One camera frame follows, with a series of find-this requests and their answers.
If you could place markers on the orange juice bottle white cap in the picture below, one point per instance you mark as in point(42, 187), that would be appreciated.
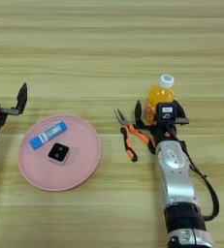
point(160, 93)

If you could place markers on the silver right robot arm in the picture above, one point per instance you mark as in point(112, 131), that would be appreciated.
point(176, 180)

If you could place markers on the pink round plate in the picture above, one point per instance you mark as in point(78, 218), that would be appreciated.
point(78, 161)

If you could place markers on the small black square white-based block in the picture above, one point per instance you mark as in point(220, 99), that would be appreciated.
point(58, 152)

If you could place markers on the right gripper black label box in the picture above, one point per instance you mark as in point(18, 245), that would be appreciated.
point(166, 112)

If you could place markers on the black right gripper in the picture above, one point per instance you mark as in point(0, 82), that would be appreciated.
point(162, 132)

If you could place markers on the orange black needle-nose pliers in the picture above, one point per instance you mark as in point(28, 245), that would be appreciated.
point(129, 142)

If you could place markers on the blue white glue stick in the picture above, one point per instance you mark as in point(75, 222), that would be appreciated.
point(48, 135)

